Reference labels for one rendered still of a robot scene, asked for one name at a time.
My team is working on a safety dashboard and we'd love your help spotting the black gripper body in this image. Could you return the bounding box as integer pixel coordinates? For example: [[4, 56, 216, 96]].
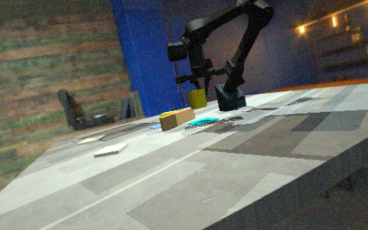
[[175, 55, 226, 84]]

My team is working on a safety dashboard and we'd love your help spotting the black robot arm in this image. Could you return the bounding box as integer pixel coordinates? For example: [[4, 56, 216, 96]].
[[167, 0, 274, 95]]

